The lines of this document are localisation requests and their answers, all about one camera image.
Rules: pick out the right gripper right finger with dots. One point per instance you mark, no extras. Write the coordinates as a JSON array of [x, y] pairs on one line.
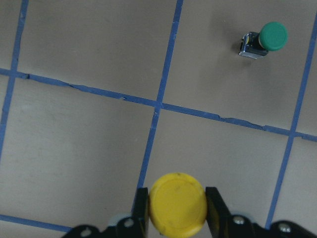
[[217, 213]]

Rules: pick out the green push button switch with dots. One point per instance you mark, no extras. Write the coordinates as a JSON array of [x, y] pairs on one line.
[[272, 37]]

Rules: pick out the yellow push button switch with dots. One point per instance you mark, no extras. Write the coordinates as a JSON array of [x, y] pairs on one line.
[[177, 205]]

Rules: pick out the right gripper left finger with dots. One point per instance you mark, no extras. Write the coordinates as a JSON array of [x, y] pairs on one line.
[[140, 212]]

